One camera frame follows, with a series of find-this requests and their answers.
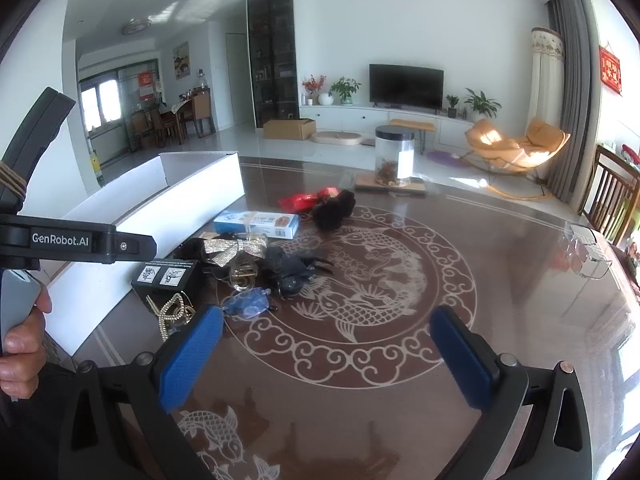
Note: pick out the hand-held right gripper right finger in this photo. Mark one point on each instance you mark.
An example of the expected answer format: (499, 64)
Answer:
(462, 360)

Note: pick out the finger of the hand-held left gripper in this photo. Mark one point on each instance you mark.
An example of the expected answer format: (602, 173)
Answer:
(135, 247)

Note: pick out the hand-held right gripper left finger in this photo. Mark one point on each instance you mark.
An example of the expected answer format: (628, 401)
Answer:
(192, 360)

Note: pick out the white storage box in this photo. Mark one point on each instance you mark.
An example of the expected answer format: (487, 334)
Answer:
(150, 210)

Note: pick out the black box with white labels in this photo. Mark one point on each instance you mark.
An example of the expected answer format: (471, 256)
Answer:
(167, 277)

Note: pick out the black round case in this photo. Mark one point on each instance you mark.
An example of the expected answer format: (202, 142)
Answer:
(191, 250)

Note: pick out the blue transparent hair clip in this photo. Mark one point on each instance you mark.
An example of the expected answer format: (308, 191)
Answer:
(247, 304)

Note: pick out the gold hair clip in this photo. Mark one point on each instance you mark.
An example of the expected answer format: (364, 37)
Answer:
(242, 275)

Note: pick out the silver bow hair clip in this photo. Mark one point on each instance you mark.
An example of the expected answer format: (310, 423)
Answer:
(235, 250)

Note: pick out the black hair claw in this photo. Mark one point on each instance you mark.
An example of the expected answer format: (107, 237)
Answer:
(295, 272)

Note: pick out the blue and white carton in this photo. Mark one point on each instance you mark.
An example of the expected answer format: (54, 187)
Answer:
(272, 226)

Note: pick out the person's left hand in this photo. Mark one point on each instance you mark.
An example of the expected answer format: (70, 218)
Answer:
(20, 360)

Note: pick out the yellow green container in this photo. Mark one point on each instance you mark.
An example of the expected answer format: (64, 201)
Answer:
(96, 170)

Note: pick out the wooden dining table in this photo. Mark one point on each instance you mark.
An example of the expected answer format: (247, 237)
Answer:
(175, 115)

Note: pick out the brown dining chair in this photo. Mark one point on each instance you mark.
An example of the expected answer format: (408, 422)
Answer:
(202, 110)

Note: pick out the red paper on window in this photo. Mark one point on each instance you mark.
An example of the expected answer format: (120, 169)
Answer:
(145, 85)

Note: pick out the red hair accessory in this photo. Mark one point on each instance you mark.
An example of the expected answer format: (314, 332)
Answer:
(297, 202)

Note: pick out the large water bottle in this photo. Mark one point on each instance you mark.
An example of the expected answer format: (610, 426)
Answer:
(201, 80)

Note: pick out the cardboard box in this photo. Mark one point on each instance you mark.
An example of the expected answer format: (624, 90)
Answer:
(287, 130)

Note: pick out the black fluffy scrunchie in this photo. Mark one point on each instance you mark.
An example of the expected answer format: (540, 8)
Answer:
(332, 210)

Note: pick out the wooden board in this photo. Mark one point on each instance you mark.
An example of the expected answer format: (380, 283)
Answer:
(367, 184)

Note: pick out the purple floor mat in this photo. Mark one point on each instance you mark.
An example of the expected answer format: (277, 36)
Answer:
(445, 158)

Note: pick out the orange rocking chair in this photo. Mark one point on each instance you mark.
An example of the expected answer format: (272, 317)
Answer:
(500, 147)

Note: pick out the clear jar with black lid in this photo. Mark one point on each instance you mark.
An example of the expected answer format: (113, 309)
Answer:
(395, 155)

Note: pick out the wooden slatted chair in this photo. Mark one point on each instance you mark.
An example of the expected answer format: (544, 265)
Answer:
(607, 195)

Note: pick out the round ceiling lamp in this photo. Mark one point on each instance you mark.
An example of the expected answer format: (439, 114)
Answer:
(136, 26)

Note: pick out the round beige floor bed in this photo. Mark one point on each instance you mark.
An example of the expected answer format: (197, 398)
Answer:
(337, 138)

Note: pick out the dark glass cabinet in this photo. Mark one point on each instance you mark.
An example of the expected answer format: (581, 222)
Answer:
(272, 60)

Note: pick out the red flower bouquet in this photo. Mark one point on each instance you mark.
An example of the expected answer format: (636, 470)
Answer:
(312, 85)

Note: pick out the white round vase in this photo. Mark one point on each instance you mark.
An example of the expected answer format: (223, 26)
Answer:
(326, 99)

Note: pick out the wooden bench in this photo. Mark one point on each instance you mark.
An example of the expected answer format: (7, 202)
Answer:
(410, 124)

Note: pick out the white television cabinet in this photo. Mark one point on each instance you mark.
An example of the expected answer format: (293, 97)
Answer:
(350, 116)

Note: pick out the small potted plant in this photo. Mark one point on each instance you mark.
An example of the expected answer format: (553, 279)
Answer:
(451, 105)

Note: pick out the long-leaf green potted plant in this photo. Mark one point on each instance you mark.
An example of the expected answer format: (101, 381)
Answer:
(481, 102)

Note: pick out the bushy green potted plant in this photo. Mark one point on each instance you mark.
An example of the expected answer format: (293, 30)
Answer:
(345, 87)

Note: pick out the black television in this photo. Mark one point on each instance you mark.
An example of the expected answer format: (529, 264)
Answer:
(406, 85)

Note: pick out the white covered air conditioner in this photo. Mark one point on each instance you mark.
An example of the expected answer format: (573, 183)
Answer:
(545, 80)

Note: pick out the grey curtain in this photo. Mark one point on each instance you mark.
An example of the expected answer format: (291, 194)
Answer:
(570, 85)

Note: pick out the wall painting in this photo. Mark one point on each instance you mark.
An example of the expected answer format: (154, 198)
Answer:
(181, 60)

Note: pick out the red wall hanging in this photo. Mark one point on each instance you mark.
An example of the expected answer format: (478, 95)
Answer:
(610, 70)

